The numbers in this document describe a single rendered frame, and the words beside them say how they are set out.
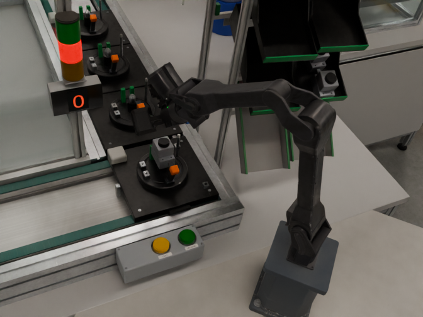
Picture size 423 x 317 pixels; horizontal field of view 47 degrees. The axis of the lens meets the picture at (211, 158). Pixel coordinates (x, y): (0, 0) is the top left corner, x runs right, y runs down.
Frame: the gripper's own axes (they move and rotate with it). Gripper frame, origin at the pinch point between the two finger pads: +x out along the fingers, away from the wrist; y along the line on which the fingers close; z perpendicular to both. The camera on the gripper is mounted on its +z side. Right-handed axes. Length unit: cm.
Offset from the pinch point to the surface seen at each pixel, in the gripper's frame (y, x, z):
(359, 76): -117, 65, 3
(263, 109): -23.8, -6.5, -4.1
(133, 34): -16, 61, 37
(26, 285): 41, 7, -30
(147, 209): 8.2, 8.0, -21.5
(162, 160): 1.6, 6.6, -10.3
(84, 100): 17.5, 3.7, 8.5
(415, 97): -165, 82, -14
